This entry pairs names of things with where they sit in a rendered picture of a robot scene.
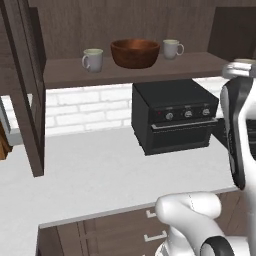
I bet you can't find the dark wood cabinet door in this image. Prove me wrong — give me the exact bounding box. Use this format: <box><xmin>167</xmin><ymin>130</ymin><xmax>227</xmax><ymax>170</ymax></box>
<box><xmin>207</xmin><ymin>5</ymin><xmax>256</xmax><ymax>63</ymax></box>
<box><xmin>0</xmin><ymin>0</ymin><xmax>47</xmax><ymax>178</ymax></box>

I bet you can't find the toaster oven door handle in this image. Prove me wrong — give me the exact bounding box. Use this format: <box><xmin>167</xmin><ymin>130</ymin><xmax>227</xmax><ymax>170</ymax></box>
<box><xmin>150</xmin><ymin>119</ymin><xmax>218</xmax><ymax>131</ymax></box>

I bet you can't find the brown wooden block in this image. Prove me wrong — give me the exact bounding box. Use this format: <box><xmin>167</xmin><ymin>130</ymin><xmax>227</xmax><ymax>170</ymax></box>
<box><xmin>0</xmin><ymin>122</ymin><xmax>14</xmax><ymax>162</ymax></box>

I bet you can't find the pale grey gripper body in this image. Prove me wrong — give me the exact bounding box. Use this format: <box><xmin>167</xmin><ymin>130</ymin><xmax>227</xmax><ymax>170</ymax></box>
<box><xmin>222</xmin><ymin>58</ymin><xmax>256</xmax><ymax>79</ymax></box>

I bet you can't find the dark wood wall cabinet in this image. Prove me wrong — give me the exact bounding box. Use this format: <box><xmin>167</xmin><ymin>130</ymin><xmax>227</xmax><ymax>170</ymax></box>
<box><xmin>27</xmin><ymin>0</ymin><xmax>256</xmax><ymax>90</ymax></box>

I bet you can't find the brown base cabinet door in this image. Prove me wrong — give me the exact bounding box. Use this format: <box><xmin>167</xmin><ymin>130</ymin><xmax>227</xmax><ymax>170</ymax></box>
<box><xmin>35</xmin><ymin>220</ymin><xmax>88</xmax><ymax>256</ymax></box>
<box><xmin>214</xmin><ymin>190</ymin><xmax>249</xmax><ymax>237</ymax></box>

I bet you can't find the white drawer handle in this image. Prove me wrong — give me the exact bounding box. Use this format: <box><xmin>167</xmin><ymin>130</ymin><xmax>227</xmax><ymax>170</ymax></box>
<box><xmin>145</xmin><ymin>209</ymin><xmax>158</xmax><ymax>220</ymax></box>
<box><xmin>143</xmin><ymin>230</ymin><xmax>168</xmax><ymax>243</ymax></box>

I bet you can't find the grey ledge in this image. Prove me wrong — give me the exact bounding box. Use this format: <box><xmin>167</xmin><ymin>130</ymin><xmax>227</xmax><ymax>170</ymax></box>
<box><xmin>0</xmin><ymin>94</ymin><xmax>34</xmax><ymax>147</ymax></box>

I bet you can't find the white mug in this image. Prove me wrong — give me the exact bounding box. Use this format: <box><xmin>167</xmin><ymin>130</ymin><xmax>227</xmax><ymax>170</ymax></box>
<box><xmin>162</xmin><ymin>38</ymin><xmax>185</xmax><ymax>61</ymax></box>
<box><xmin>81</xmin><ymin>48</ymin><xmax>105</xmax><ymax>74</ymax></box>

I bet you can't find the dark wooden bowl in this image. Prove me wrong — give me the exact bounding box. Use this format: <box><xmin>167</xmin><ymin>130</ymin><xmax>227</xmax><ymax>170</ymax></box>
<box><xmin>110</xmin><ymin>38</ymin><xmax>161</xmax><ymax>70</ymax></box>

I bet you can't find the black toaster oven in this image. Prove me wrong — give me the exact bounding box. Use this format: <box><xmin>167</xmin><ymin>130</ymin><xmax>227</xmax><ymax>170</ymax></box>
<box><xmin>130</xmin><ymin>78</ymin><xmax>220</xmax><ymax>157</ymax></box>

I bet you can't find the brown drawer front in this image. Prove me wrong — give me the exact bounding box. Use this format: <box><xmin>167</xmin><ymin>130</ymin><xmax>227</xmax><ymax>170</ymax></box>
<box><xmin>83</xmin><ymin>229</ymin><xmax>169</xmax><ymax>256</ymax></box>
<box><xmin>79</xmin><ymin>205</ymin><xmax>168</xmax><ymax>238</ymax></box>

